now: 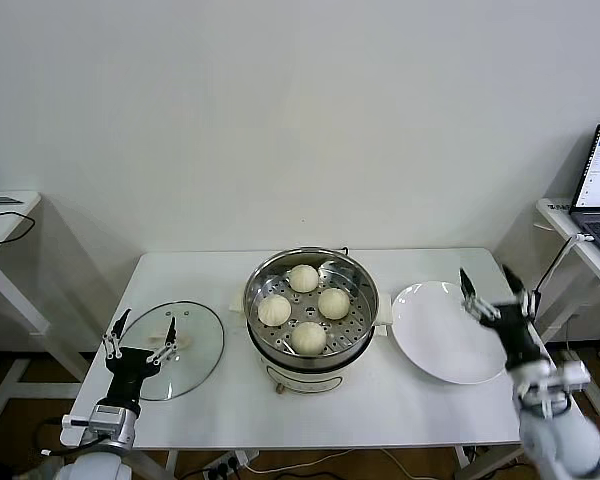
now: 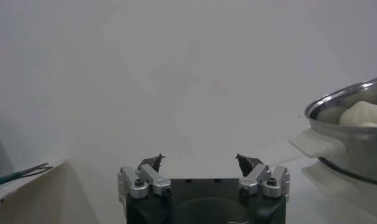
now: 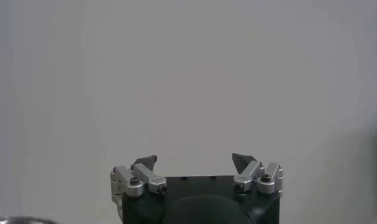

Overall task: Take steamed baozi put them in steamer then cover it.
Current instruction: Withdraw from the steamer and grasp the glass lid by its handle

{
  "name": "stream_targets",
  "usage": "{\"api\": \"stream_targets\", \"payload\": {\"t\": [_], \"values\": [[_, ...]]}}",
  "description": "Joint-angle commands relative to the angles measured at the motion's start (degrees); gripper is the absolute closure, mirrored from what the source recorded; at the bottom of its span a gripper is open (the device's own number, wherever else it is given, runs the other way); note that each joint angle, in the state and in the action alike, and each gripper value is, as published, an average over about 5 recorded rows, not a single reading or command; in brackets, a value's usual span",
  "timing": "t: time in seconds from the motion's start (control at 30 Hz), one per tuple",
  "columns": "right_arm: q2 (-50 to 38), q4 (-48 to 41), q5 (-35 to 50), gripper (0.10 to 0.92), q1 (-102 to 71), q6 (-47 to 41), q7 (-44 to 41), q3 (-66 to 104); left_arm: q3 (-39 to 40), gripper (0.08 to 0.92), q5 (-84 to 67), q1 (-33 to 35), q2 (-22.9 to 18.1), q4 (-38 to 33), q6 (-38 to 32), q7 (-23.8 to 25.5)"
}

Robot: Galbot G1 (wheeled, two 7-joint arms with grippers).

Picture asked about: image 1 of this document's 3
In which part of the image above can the white floor power strip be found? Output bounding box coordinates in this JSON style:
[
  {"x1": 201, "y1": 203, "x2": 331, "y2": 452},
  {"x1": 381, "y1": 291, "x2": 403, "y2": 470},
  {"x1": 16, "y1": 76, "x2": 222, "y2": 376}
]
[{"x1": 202, "y1": 449, "x2": 259, "y2": 476}]

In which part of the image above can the white side table with tool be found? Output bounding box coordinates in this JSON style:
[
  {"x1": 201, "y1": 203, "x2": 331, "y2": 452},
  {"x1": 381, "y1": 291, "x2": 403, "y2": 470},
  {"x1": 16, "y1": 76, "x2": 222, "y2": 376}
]
[{"x1": 0, "y1": 189, "x2": 89, "y2": 426}]

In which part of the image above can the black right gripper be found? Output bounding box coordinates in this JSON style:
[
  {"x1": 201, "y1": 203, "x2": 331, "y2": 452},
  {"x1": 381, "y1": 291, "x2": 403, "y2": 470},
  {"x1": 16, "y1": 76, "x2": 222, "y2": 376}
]
[{"x1": 458, "y1": 264, "x2": 554, "y2": 371}]

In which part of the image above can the white floor cable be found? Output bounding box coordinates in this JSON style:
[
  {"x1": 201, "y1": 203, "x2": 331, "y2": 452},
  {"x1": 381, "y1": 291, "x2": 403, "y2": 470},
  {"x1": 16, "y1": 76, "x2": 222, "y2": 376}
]
[{"x1": 244, "y1": 447, "x2": 416, "y2": 480}]

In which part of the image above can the white and black charger cable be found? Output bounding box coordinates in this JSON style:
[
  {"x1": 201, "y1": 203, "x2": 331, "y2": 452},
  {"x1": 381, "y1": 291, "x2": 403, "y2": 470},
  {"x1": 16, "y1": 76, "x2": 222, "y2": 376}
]
[{"x1": 532, "y1": 230, "x2": 597, "y2": 297}]

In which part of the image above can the white side table with laptop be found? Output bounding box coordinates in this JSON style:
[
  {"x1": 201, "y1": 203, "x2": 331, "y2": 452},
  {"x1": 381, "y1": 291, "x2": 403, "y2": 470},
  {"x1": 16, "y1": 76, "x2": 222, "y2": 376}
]
[{"x1": 537, "y1": 197, "x2": 600, "y2": 417}]

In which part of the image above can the thin black cable loop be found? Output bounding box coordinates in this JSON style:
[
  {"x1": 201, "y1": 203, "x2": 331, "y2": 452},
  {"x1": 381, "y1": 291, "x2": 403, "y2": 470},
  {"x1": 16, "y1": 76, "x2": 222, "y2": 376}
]
[{"x1": 0, "y1": 209, "x2": 37, "y2": 250}]

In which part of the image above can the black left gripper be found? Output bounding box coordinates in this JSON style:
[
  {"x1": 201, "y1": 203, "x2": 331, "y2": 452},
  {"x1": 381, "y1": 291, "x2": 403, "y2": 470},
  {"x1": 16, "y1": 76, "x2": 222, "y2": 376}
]
[{"x1": 102, "y1": 308, "x2": 178, "y2": 409}]

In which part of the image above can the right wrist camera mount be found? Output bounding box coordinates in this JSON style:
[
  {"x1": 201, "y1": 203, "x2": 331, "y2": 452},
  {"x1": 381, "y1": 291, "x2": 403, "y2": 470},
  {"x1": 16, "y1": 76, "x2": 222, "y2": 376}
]
[{"x1": 539, "y1": 360, "x2": 592, "y2": 417}]

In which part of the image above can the round glass pot lid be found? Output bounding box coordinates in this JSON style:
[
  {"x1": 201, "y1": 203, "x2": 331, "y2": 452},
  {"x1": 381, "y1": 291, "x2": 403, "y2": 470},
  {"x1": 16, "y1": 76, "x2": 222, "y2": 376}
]
[{"x1": 113, "y1": 299, "x2": 226, "y2": 402}]

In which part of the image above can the stainless steel steamer basket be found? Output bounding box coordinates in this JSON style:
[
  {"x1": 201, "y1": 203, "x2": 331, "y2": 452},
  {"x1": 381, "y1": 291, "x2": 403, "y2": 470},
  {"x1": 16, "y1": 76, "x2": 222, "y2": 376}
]
[{"x1": 228, "y1": 245, "x2": 395, "y2": 365}]

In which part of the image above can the white steamed baozi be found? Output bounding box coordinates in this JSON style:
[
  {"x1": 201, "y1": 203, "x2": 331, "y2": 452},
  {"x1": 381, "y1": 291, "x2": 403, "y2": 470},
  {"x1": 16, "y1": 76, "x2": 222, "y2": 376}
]
[
  {"x1": 290, "y1": 320, "x2": 329, "y2": 355},
  {"x1": 257, "y1": 293, "x2": 293, "y2": 326},
  {"x1": 288, "y1": 263, "x2": 320, "y2": 294},
  {"x1": 317, "y1": 287, "x2": 352, "y2": 321}
]

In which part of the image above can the white round plate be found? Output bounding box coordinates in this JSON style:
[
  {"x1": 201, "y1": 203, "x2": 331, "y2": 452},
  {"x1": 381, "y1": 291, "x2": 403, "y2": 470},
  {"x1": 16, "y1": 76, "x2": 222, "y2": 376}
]
[{"x1": 390, "y1": 280, "x2": 514, "y2": 385}]

